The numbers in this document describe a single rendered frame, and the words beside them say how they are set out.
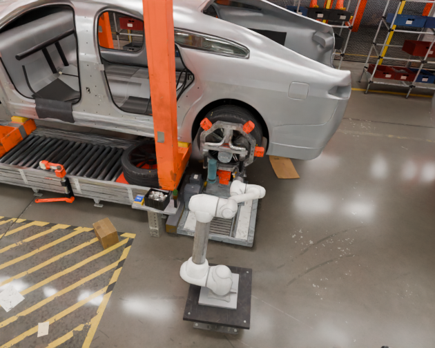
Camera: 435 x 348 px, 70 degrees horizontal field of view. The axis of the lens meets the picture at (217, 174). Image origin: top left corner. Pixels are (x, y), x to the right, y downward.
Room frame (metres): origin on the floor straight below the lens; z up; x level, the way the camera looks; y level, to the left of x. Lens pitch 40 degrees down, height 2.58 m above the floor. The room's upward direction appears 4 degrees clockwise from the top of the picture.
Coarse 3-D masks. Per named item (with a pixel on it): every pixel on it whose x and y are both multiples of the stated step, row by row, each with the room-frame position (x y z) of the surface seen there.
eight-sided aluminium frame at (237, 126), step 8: (216, 128) 2.51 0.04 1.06; (232, 128) 2.49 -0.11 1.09; (240, 128) 2.48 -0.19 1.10; (200, 136) 2.53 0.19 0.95; (248, 136) 2.47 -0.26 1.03; (200, 144) 2.53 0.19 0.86; (200, 152) 2.53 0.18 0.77; (208, 160) 2.52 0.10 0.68; (248, 160) 2.47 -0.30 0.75; (224, 168) 2.49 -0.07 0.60; (232, 168) 2.48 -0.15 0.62
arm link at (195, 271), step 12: (192, 204) 1.44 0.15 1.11; (204, 204) 1.43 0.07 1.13; (216, 204) 1.43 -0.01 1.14; (204, 216) 1.40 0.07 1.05; (204, 228) 1.40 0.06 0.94; (204, 240) 1.37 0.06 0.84; (204, 252) 1.36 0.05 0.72; (192, 264) 1.31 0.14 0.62; (204, 264) 1.33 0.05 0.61; (192, 276) 1.27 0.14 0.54; (204, 276) 1.27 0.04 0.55
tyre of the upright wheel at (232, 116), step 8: (216, 112) 2.68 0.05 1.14; (224, 112) 2.65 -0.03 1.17; (232, 112) 2.64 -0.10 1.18; (240, 112) 2.67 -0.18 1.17; (248, 112) 2.74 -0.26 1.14; (216, 120) 2.59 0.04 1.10; (224, 120) 2.58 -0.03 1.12; (232, 120) 2.57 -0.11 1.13; (240, 120) 2.56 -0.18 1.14; (248, 120) 2.58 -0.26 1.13; (256, 120) 2.70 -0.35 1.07; (200, 128) 2.62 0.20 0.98; (256, 128) 2.57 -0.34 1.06; (256, 136) 2.54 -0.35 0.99; (256, 144) 2.54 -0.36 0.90
